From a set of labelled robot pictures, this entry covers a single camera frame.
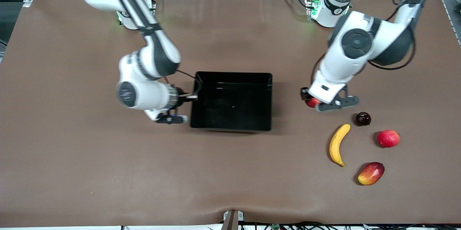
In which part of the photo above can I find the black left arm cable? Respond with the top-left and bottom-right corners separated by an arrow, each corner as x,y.
367,0 -> 417,71

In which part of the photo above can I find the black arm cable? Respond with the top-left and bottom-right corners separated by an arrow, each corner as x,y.
367,0 -> 417,71
164,69 -> 203,97

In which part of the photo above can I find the red yellow mango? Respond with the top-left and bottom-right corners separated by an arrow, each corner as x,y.
358,162 -> 385,186

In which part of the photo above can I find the yellow banana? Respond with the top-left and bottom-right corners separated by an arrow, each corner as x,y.
329,123 -> 352,167

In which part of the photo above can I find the brown table mat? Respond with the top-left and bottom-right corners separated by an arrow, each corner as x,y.
0,0 -> 461,227

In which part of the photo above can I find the black plastic box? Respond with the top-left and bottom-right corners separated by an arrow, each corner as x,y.
190,71 -> 273,132

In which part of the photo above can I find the grey table clamp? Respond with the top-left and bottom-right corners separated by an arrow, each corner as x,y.
221,209 -> 245,230

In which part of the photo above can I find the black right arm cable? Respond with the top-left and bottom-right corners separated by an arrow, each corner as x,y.
164,69 -> 203,97

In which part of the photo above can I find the dark purple plum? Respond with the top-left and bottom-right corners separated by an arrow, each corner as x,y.
355,112 -> 372,126

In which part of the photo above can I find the plain red apple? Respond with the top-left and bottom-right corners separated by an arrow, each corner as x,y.
377,130 -> 400,148

